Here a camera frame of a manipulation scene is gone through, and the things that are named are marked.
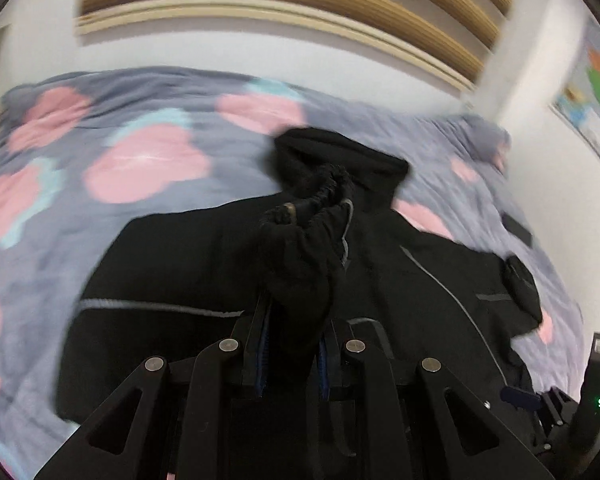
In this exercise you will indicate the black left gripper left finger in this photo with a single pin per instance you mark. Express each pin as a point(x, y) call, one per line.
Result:
point(165, 417)

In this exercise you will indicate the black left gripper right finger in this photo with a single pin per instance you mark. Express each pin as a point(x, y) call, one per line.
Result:
point(386, 419)

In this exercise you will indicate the black hooded jacket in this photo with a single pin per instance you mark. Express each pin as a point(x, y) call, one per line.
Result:
point(328, 245)

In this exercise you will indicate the black phone on bed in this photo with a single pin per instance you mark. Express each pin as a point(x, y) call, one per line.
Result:
point(517, 229)

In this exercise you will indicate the grey blanket with pink flowers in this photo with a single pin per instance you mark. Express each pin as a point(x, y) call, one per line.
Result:
point(82, 154)

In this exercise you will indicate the colourful wall map poster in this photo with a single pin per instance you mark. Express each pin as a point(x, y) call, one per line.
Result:
point(578, 101)

